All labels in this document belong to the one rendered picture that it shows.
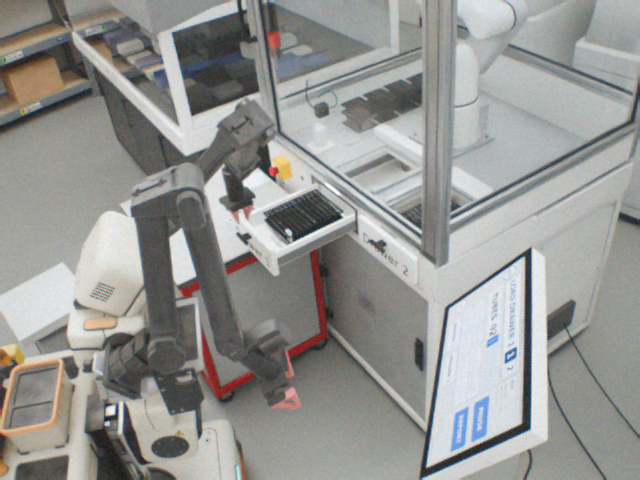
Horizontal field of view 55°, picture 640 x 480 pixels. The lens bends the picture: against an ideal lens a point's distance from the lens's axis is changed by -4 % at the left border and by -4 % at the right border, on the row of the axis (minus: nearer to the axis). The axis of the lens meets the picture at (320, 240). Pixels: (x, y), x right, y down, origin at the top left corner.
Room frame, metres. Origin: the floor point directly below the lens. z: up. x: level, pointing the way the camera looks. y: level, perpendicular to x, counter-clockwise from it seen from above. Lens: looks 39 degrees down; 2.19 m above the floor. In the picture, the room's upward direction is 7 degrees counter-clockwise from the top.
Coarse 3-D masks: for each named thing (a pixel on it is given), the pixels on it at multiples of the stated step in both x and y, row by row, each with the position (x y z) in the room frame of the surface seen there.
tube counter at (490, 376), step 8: (488, 328) 0.96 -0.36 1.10; (496, 328) 0.94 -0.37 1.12; (488, 336) 0.93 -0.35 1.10; (496, 336) 0.91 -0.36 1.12; (488, 344) 0.91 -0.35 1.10; (496, 344) 0.89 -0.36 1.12; (488, 352) 0.88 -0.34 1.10; (496, 352) 0.87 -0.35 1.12; (488, 360) 0.86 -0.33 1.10; (496, 360) 0.84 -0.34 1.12; (488, 368) 0.84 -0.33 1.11; (496, 368) 0.82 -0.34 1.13; (488, 376) 0.82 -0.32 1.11; (496, 376) 0.80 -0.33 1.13; (488, 384) 0.80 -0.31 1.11
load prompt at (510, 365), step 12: (516, 276) 1.05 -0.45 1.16; (516, 288) 1.01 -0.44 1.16; (516, 300) 0.97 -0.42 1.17; (504, 312) 0.97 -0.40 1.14; (516, 312) 0.93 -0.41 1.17; (504, 324) 0.93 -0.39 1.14; (516, 324) 0.90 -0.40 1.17; (504, 336) 0.89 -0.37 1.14; (516, 336) 0.87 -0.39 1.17; (504, 348) 0.86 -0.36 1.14; (516, 348) 0.83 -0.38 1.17; (504, 360) 0.83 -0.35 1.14; (516, 360) 0.80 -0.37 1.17; (504, 372) 0.79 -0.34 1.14; (516, 372) 0.77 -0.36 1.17
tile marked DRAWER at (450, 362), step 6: (450, 354) 0.98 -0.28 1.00; (456, 354) 0.96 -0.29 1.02; (444, 360) 0.97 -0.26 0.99; (450, 360) 0.96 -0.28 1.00; (456, 360) 0.94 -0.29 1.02; (444, 366) 0.95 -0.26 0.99; (450, 366) 0.94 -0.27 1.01; (456, 366) 0.92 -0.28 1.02; (444, 372) 0.93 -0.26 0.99; (450, 372) 0.92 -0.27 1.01; (444, 378) 0.91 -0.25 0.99; (450, 378) 0.90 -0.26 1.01; (444, 384) 0.90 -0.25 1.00
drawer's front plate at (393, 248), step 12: (360, 216) 1.66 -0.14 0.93; (360, 228) 1.66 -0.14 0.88; (372, 228) 1.60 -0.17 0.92; (360, 240) 1.66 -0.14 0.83; (384, 240) 1.54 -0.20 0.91; (396, 240) 1.52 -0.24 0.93; (384, 252) 1.54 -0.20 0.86; (396, 252) 1.49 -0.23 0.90; (408, 252) 1.45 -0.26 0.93; (396, 264) 1.49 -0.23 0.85; (408, 264) 1.44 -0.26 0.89; (408, 276) 1.44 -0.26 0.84
